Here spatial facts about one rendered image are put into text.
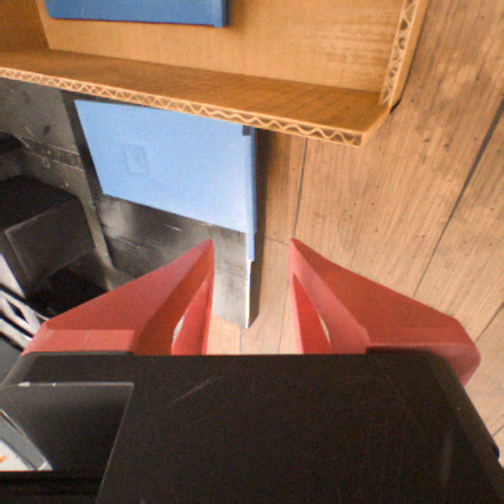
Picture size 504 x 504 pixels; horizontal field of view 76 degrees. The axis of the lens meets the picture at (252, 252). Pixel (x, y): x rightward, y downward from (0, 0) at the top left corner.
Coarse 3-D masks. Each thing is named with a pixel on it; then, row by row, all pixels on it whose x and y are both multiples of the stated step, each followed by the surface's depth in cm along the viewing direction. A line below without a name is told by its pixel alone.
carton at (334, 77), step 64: (0, 0) 20; (256, 0) 15; (320, 0) 14; (384, 0) 13; (0, 64) 18; (64, 64) 18; (128, 64) 19; (192, 64) 19; (256, 64) 17; (320, 64) 15; (384, 64) 14; (320, 128) 10
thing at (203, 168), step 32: (96, 128) 23; (128, 128) 21; (160, 128) 20; (192, 128) 19; (224, 128) 18; (96, 160) 25; (160, 160) 21; (192, 160) 20; (224, 160) 19; (128, 192) 25; (160, 192) 23; (192, 192) 21; (224, 192) 20; (224, 224) 21
